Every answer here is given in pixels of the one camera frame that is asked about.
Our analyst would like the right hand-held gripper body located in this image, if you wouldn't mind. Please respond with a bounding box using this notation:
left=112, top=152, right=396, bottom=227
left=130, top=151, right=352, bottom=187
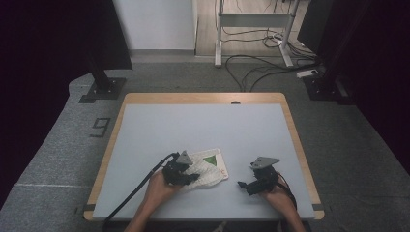
left=249, top=156, right=280, bottom=193

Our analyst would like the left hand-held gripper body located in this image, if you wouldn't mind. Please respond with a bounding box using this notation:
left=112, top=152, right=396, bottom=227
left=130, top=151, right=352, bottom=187
left=161, top=150, right=194, bottom=187

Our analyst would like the caterpillar picture book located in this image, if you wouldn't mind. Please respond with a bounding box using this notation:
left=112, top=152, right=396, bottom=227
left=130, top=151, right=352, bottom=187
left=190, top=148, right=230, bottom=182

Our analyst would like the person's right hand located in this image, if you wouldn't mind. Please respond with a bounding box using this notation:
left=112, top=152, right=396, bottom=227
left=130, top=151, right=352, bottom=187
left=260, top=180, right=296, bottom=216

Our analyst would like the person's left hand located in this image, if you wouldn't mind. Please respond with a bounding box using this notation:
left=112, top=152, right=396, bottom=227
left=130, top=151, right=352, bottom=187
left=143, top=169, right=182, bottom=211

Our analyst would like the light grey table mat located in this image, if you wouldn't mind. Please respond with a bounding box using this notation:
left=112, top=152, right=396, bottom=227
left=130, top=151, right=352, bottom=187
left=92, top=103, right=315, bottom=220

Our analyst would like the wooden table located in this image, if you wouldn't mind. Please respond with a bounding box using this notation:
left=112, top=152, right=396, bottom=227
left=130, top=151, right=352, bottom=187
left=83, top=92, right=325, bottom=221

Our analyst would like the black stand with long base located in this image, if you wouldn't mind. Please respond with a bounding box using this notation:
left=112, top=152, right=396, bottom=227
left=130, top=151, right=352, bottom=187
left=302, top=0, right=357, bottom=106

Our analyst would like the black stand with square base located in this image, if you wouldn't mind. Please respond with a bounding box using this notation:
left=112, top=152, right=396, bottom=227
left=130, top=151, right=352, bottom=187
left=78, top=54, right=127, bottom=104

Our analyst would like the white power strip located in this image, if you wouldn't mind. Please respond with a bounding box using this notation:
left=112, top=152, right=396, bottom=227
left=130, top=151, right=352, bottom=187
left=296, top=69, right=320, bottom=79

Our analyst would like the dark curtain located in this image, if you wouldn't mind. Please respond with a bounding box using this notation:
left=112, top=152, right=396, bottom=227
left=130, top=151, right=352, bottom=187
left=0, top=0, right=133, bottom=209
left=297, top=0, right=410, bottom=177

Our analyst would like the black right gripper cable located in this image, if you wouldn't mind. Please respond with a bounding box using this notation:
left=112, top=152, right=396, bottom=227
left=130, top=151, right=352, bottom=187
left=277, top=172, right=299, bottom=211

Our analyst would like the tangle of black floor cables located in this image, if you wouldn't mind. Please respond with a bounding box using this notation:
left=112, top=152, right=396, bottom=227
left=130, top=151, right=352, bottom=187
left=221, top=0, right=323, bottom=93

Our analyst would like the white metal desk frame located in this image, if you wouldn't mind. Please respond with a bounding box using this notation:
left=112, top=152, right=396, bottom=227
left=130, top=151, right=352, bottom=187
left=214, top=0, right=303, bottom=69

